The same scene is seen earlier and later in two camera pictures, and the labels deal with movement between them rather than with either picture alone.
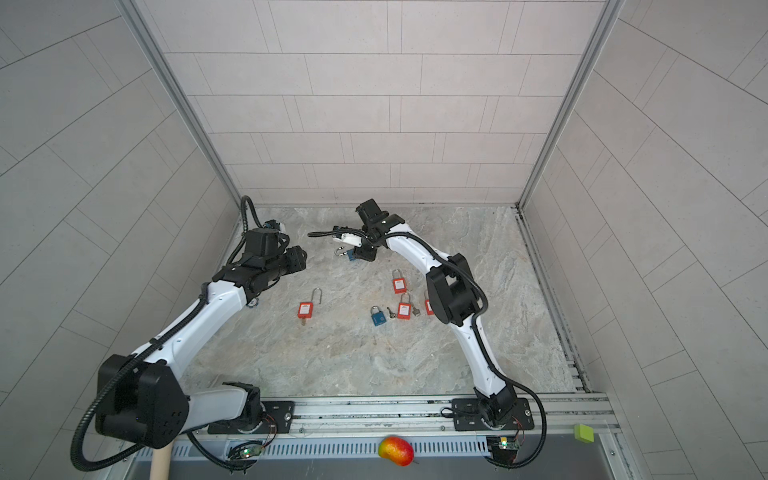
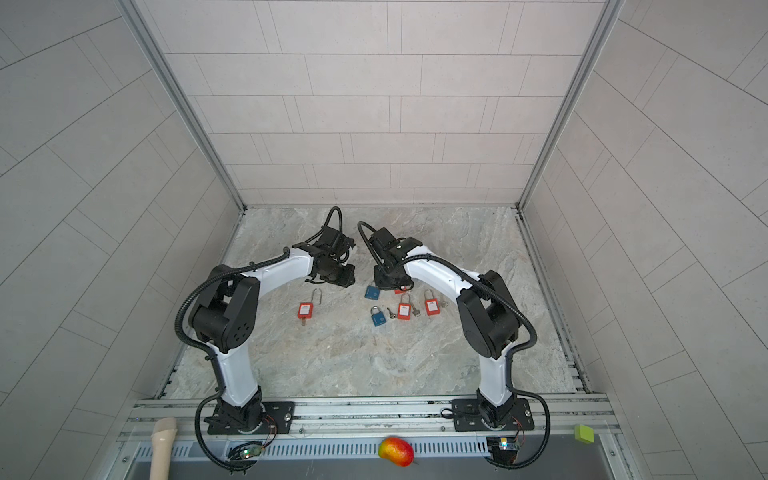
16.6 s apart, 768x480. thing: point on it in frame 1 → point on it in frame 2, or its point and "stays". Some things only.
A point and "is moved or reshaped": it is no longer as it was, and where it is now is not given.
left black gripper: x=294 y=259 → x=341 y=274
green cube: x=584 y=433 stays
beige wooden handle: x=161 y=462 stays
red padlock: x=428 y=308 stays
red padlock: x=306 y=309 stays
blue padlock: x=351 y=253 is moved or reshaped
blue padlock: x=377 y=315 stays
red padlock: x=405 y=306 stays
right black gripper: x=365 y=254 → x=380 y=282
